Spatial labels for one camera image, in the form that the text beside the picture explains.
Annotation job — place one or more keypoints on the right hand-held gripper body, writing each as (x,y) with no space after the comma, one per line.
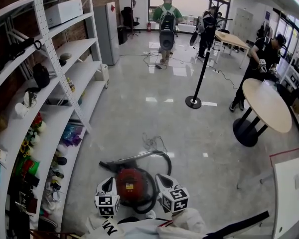
(175,199)

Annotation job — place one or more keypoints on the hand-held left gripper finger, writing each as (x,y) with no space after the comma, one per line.
(101,189)
(113,189)

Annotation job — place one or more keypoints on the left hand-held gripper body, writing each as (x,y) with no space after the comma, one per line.
(107,205)

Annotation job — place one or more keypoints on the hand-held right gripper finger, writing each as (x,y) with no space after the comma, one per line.
(170,184)
(160,186)

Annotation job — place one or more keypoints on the red vacuum cleaner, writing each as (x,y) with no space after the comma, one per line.
(129,180)

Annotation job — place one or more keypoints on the person's left forearm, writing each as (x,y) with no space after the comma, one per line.
(97,225)

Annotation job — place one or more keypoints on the person's right forearm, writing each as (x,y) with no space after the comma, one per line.
(187,220)

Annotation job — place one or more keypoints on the person's left leg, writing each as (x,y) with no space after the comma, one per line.
(128,220)

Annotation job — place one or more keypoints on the person's white right shoe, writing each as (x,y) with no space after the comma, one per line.
(151,214)

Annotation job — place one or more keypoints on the person's white jacket torso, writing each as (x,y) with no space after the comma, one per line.
(139,230)

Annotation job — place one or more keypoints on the dark glass bottle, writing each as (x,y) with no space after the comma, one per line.
(58,175)

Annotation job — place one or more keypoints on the black oval cap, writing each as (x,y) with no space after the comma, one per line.
(61,161)

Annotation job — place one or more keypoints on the striped slip-on shoe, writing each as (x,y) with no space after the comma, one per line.
(47,222)

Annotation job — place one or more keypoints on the purple and blue bags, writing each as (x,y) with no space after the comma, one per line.
(71,135)

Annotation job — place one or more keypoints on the green snack packet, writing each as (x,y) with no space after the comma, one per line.
(27,167)

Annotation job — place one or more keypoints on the artificial flower bouquet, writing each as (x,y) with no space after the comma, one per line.
(33,133)

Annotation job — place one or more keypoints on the white metal shelving unit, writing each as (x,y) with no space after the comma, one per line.
(52,113)

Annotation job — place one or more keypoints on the white rectangular desk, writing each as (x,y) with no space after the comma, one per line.
(286,195)

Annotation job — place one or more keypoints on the black coat stand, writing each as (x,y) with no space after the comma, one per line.
(201,76)

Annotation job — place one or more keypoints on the white figurine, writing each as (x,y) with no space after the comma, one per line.
(23,107)

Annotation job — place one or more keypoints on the round wooden table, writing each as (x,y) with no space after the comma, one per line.
(266,106)

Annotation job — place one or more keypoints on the black round bag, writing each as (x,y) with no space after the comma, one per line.
(41,75)

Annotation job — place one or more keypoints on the dark round device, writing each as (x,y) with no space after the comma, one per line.
(194,38)

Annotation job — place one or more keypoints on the black backpack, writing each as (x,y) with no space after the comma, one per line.
(167,31)

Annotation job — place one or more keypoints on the black bin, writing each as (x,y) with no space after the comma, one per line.
(122,35)

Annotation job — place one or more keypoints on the grey refrigerator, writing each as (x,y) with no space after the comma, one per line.
(107,34)

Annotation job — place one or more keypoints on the rectangular wooden table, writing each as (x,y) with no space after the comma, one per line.
(231,40)

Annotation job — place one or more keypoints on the red fire extinguisher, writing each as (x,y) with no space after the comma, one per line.
(149,27)

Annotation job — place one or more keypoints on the long black bag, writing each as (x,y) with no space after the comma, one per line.
(12,52)

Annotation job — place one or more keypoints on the black office chair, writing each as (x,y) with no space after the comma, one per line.
(129,19)

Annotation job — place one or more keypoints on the thin dark coat stand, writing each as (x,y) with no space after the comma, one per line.
(132,14)

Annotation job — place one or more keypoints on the white locker cabinet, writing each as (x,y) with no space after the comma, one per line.
(244,24)

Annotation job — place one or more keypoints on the white cardboard box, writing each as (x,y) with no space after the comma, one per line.
(63,12)

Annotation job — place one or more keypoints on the glass door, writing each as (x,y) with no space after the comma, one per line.
(287,29)

